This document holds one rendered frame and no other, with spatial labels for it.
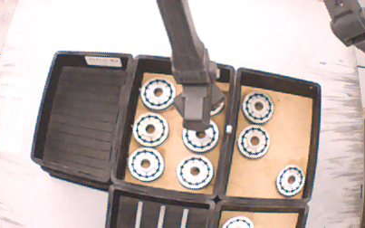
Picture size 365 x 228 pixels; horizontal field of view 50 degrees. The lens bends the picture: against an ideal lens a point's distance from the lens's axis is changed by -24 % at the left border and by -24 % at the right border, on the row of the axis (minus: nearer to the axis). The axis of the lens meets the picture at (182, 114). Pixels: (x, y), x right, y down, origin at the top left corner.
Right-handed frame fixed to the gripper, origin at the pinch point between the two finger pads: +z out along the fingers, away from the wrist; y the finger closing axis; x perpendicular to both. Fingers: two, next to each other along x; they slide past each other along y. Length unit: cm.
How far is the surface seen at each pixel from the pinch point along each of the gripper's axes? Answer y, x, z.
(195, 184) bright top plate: -9.1, -11.0, 20.5
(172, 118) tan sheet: -2.7, 9.6, 23.6
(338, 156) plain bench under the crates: 40, -35, 36
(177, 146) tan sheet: -6.3, 2.1, 23.5
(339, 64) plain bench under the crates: 67, -7, 37
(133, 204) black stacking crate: -27.6, -5.7, 23.5
